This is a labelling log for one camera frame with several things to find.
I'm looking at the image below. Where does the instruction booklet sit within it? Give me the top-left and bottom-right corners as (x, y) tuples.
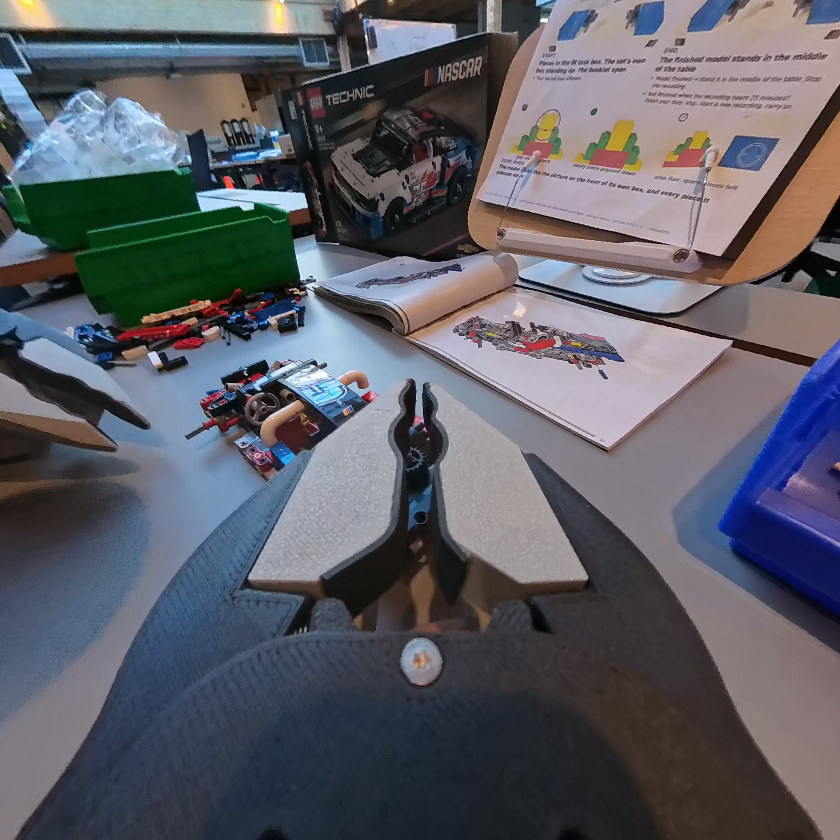
(310, 252), (732, 452)

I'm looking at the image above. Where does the grey desk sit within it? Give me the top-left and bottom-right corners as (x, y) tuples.
(0, 236), (840, 840)

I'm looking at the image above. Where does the wooden document stand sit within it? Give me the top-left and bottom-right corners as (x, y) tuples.
(467, 0), (840, 315)

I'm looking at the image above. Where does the pile of loose toy bricks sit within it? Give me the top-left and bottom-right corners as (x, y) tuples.
(72, 282), (316, 374)

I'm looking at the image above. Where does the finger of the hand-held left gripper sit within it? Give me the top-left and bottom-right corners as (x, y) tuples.
(0, 390), (119, 455)
(0, 308), (152, 431)

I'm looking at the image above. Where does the toy brick car model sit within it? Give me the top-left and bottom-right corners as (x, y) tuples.
(185, 357), (437, 572)

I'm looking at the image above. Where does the blue storage bin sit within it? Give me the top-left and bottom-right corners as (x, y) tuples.
(717, 357), (840, 618)

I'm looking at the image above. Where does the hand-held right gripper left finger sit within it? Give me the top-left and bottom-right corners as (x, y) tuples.
(248, 378), (419, 618)

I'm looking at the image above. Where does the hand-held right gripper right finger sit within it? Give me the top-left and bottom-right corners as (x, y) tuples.
(422, 382), (589, 614)

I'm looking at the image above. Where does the wooden side table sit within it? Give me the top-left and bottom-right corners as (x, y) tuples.
(0, 189), (311, 290)

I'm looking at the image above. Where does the black toy car set box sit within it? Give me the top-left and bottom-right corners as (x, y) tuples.
(281, 31), (519, 260)

